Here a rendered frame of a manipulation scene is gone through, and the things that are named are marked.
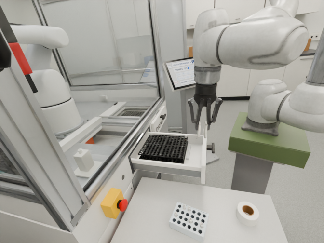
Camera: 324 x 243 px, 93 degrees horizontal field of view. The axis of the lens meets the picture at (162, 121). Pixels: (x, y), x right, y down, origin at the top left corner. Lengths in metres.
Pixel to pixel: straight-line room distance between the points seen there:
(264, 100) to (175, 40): 1.61
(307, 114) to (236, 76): 2.91
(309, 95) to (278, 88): 0.14
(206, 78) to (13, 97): 0.48
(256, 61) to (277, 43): 0.05
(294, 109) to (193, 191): 0.58
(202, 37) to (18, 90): 0.45
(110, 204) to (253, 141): 0.74
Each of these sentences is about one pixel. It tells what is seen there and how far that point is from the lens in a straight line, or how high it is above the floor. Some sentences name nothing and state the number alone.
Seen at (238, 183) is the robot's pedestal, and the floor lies 0.43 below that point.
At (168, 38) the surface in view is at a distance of 2.31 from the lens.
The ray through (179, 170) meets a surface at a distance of 0.71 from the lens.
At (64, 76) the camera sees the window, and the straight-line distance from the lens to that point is 0.48.
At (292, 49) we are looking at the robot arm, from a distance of 0.43.
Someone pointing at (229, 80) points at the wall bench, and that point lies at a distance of 3.71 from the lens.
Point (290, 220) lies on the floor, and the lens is 1.79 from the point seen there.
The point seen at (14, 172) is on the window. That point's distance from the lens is 0.52.
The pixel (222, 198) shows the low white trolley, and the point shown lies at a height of 0.76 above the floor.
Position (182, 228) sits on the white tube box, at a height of 0.79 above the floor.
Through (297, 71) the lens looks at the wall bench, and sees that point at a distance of 4.07.
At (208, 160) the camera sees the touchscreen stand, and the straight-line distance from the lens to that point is 2.01.
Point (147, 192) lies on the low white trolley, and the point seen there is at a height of 0.76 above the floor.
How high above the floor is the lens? 1.37
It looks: 27 degrees down
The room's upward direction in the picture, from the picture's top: 7 degrees counter-clockwise
